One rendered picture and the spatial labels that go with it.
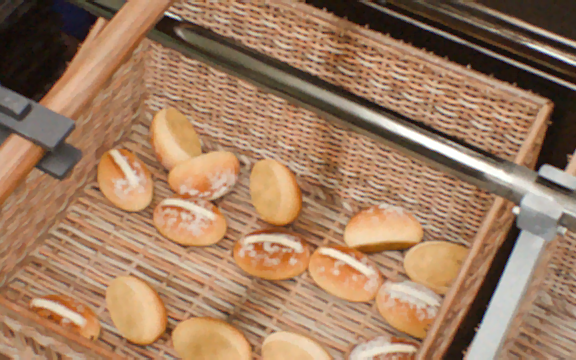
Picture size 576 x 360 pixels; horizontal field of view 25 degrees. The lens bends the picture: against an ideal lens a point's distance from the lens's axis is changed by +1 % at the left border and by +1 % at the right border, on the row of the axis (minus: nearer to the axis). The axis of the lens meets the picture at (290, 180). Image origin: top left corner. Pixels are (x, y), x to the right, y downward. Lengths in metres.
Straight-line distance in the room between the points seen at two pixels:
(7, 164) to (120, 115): 0.75
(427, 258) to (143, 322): 0.36
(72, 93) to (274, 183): 0.65
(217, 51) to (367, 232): 0.57
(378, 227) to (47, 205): 0.42
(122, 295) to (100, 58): 0.58
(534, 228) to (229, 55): 0.30
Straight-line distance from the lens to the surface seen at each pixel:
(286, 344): 1.55
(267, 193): 1.69
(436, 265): 1.62
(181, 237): 1.68
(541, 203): 1.04
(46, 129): 1.03
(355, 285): 1.62
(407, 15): 1.57
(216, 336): 1.56
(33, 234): 1.71
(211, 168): 1.70
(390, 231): 1.64
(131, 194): 1.71
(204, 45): 1.13
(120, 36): 1.10
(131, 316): 1.60
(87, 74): 1.08
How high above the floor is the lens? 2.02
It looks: 55 degrees down
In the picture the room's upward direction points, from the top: 2 degrees counter-clockwise
